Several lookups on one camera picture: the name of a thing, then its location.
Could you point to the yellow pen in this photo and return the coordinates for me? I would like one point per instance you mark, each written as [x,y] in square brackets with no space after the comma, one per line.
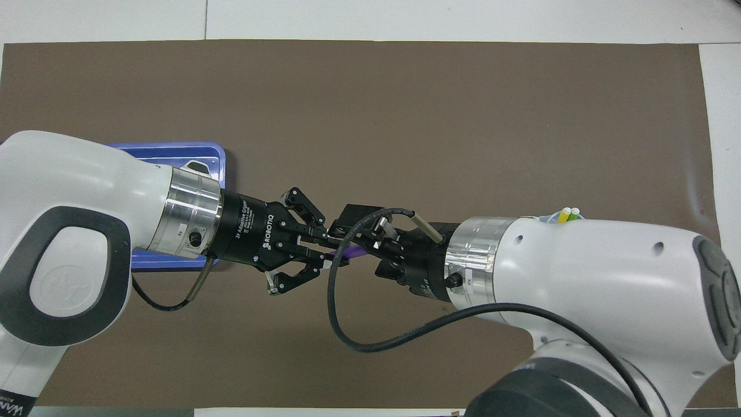
[564,215]

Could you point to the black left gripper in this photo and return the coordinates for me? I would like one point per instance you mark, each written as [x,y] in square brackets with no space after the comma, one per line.
[249,231]

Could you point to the brown table mat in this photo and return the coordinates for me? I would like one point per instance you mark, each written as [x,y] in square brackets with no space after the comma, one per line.
[370,116]

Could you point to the clear plastic cup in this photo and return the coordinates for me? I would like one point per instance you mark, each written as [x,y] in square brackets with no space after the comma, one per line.
[547,219]

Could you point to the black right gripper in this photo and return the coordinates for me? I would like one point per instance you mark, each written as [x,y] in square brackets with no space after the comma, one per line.
[425,266]

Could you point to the blue plastic tray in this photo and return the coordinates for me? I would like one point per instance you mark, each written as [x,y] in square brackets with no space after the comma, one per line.
[173,153]

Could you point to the purple pen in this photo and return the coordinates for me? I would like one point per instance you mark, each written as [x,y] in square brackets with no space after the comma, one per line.
[350,252]

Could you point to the green pen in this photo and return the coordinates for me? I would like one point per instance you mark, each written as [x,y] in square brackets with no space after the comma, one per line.
[575,214]

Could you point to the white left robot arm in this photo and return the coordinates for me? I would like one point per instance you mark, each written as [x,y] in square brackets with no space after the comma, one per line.
[87,185]

